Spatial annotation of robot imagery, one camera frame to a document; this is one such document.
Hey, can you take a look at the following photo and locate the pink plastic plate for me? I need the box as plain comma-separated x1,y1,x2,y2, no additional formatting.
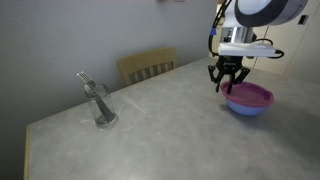
220,81,274,107

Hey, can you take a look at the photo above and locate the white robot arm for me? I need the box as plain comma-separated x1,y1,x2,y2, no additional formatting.
208,0,308,94

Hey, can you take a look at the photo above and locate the blue plastic bowl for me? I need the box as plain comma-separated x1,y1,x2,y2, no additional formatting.
226,100,266,116

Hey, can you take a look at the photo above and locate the wooden chair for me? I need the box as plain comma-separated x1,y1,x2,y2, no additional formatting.
117,47,176,86

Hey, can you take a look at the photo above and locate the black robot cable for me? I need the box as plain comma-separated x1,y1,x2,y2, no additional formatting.
208,0,233,58

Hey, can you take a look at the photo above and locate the silver metal fork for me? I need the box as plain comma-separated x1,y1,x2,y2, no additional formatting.
77,71,115,124

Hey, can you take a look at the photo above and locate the black wall switch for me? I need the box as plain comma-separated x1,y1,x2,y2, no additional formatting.
298,15,309,25

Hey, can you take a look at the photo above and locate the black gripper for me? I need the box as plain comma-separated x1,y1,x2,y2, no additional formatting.
208,56,250,94

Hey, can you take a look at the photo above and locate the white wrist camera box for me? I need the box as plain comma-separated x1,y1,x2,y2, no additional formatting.
218,43,276,57

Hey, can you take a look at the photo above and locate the clear glass jar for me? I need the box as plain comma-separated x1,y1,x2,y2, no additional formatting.
85,84,116,127

